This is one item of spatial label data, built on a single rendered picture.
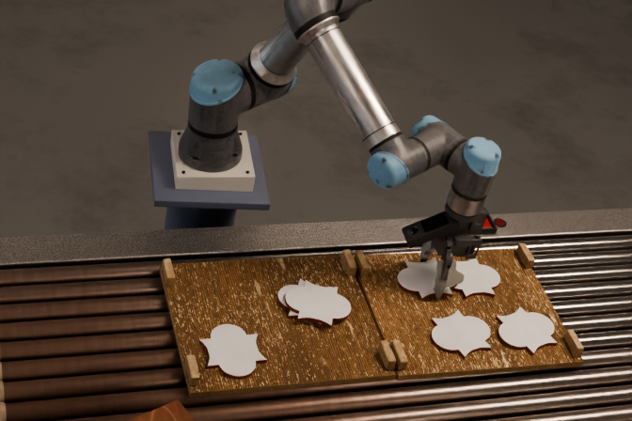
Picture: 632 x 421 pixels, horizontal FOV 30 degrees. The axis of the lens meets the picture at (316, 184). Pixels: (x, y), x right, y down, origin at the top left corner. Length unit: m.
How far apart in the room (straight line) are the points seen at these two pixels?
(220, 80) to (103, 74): 2.05
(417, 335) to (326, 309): 0.19
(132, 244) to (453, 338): 0.70
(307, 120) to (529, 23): 1.48
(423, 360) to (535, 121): 2.68
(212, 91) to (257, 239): 0.35
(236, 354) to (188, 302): 0.17
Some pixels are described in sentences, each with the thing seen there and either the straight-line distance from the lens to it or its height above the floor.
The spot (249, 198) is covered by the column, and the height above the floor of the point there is 0.87.
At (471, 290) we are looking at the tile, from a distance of 2.56.
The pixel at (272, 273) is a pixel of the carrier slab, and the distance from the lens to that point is 2.48.
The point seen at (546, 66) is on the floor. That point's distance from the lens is 5.37.
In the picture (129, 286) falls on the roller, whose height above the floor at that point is 0.92.
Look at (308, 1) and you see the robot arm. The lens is 2.35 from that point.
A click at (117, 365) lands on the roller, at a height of 0.91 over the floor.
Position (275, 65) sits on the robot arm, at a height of 1.17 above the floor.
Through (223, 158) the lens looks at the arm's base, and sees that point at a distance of 2.74.
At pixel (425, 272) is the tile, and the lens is 2.55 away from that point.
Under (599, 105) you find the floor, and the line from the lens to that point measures 5.21.
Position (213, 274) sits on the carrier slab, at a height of 0.94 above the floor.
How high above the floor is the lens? 2.60
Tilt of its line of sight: 37 degrees down
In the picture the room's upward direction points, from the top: 13 degrees clockwise
